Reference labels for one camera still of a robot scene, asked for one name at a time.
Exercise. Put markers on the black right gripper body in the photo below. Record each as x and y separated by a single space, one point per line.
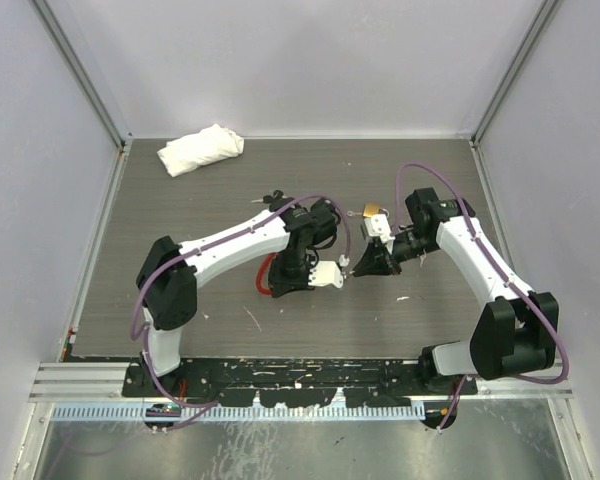
408 245

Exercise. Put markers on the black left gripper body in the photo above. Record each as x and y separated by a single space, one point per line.
290 267

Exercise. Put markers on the red cable lock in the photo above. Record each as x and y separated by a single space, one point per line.
263 269

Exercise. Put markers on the large brass padlock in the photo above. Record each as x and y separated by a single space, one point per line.
371 209

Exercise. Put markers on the black-headed key bunch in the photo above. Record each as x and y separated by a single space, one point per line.
270 198

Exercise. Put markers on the white cloth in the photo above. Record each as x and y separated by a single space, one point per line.
190 152

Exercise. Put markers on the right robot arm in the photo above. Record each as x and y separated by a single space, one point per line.
515 332

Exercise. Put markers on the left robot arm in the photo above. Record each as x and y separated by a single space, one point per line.
173 273

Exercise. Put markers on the small silver keys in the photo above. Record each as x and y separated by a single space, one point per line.
422 259

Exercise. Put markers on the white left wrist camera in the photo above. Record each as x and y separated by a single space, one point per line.
326 274

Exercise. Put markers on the blue slotted cable duct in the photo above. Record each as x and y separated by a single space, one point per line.
165 413

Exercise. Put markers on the aluminium frame rail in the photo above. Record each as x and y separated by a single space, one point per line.
90 381

